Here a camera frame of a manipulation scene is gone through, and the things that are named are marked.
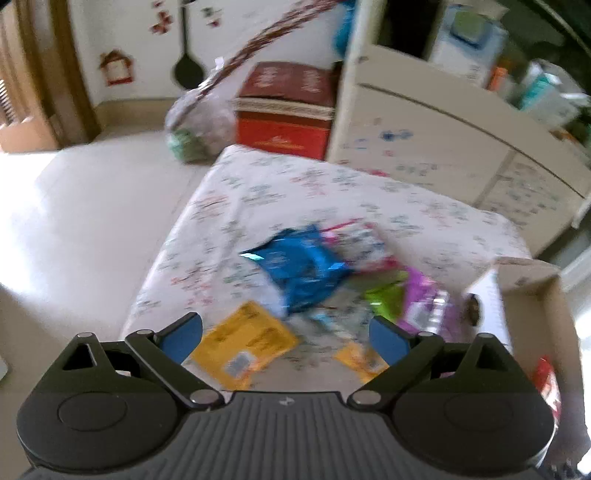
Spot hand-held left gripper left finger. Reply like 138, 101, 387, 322
60, 312, 225, 409

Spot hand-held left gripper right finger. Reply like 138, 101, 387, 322
347, 316, 509, 409

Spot small yellow snack packet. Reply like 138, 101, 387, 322
333, 342, 391, 384

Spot large yellow snack packet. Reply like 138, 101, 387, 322
191, 301, 299, 390

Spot purple snack packet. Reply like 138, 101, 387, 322
397, 268, 456, 340

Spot cardboard box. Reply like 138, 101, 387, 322
464, 257, 585, 444

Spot red snack packet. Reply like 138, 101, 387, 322
531, 355, 562, 417

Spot green snack packet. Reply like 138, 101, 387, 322
362, 277, 411, 325

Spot pink white snack packet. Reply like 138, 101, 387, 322
322, 220, 403, 274

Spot floral tablecloth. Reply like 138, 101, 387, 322
122, 144, 532, 393

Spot clear plastic bag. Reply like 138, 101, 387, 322
165, 85, 239, 164

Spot cream cabinet with stickers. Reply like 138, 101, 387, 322
327, 44, 591, 257

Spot red gift box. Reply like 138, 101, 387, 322
233, 61, 343, 161

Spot black hanging ladle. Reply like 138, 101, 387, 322
172, 0, 206, 90

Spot teal white carton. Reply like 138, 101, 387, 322
516, 60, 588, 129

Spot blue white carton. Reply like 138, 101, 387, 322
427, 4, 509, 88

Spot dried branch bundle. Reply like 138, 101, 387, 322
196, 0, 343, 100

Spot blue plastic bag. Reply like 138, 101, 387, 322
333, 4, 355, 59

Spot red house wall sticker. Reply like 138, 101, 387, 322
99, 50, 135, 88

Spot wooden door frame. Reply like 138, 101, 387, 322
0, 0, 100, 154

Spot butterfly wall stickers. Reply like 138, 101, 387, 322
150, 0, 174, 36

